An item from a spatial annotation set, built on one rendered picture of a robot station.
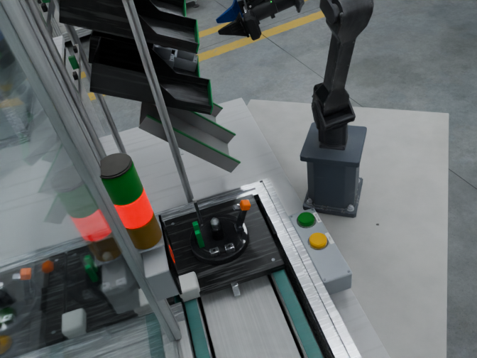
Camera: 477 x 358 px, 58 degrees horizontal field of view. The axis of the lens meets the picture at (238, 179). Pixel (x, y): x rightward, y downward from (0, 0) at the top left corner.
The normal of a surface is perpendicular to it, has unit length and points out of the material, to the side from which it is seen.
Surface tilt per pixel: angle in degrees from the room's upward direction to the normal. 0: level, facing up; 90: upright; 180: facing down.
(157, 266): 0
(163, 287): 90
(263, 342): 0
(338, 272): 0
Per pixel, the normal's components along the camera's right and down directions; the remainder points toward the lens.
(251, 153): -0.15, -0.72
